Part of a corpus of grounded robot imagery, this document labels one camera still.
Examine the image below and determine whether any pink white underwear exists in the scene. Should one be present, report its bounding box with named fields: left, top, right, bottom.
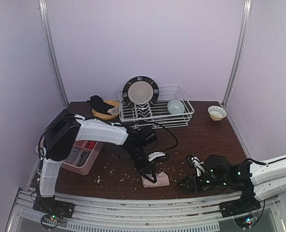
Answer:
left=142, top=172, right=170, bottom=188

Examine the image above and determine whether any grey white striped underwear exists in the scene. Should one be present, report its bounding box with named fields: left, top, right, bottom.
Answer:
left=66, top=147, right=81, bottom=165

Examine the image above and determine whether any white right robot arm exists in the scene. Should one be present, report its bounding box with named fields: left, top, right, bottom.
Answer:
left=178, top=154, right=286, bottom=202

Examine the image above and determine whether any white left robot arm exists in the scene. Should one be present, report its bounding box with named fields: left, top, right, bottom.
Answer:
left=37, top=115, right=157, bottom=199

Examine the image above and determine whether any striped rolled underwear in box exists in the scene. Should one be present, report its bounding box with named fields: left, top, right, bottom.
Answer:
left=77, top=151, right=90, bottom=167

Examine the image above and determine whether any white beige striped sock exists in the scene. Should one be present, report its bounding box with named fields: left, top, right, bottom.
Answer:
left=107, top=107, right=120, bottom=115

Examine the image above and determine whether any yellow plate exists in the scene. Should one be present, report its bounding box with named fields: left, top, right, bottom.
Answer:
left=92, top=100, right=120, bottom=120

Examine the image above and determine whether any light blue bowl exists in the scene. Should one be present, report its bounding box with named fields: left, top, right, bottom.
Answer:
left=167, top=100, right=185, bottom=115

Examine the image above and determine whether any red rolled cloth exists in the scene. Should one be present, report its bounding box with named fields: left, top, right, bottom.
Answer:
left=85, top=141, right=97, bottom=150

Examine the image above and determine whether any black rimmed beige plate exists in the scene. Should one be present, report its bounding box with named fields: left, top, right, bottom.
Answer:
left=122, top=76, right=159, bottom=108

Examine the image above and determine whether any black sock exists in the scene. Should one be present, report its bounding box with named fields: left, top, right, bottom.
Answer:
left=87, top=95, right=115, bottom=115

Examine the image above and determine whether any pink plastic organizer box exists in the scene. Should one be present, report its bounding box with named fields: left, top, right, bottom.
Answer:
left=35, top=140, right=104, bottom=176

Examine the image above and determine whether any patterned ceramic bowl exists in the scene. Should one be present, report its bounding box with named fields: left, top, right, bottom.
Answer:
left=208, top=105, right=227, bottom=121

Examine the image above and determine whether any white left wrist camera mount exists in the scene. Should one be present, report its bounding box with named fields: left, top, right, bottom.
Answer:
left=148, top=151, right=166, bottom=161

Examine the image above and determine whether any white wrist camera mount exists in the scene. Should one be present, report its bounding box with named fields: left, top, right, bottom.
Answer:
left=185, top=155, right=205, bottom=177
left=148, top=151, right=166, bottom=161

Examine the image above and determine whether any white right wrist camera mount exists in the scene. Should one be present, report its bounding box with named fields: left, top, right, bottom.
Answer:
left=185, top=155, right=205, bottom=177

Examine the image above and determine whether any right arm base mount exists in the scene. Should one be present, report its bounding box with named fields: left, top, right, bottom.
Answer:
left=219, top=198, right=262, bottom=231

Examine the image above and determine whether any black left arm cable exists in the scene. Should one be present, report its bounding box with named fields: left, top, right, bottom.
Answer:
left=38, top=118, right=179, bottom=162

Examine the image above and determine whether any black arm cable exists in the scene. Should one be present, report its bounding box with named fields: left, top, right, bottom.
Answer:
left=38, top=118, right=179, bottom=162
left=248, top=154, right=286, bottom=166

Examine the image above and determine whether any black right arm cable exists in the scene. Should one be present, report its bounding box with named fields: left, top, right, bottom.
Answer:
left=248, top=154, right=286, bottom=166

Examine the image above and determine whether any white wire dish rack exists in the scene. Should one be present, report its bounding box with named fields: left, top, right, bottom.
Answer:
left=118, top=86, right=195, bottom=129

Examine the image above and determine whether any aluminium front rail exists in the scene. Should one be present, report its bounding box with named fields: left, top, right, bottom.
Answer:
left=5, top=188, right=286, bottom=232

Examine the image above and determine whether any left aluminium frame post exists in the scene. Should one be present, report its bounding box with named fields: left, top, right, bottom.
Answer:
left=38, top=0, right=69, bottom=107

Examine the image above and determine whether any aluminium frame post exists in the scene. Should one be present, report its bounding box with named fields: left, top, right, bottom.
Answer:
left=38, top=0, right=69, bottom=107
left=222, top=0, right=253, bottom=108

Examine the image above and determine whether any right aluminium frame post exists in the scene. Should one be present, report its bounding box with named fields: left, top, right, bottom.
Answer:
left=222, top=0, right=253, bottom=108

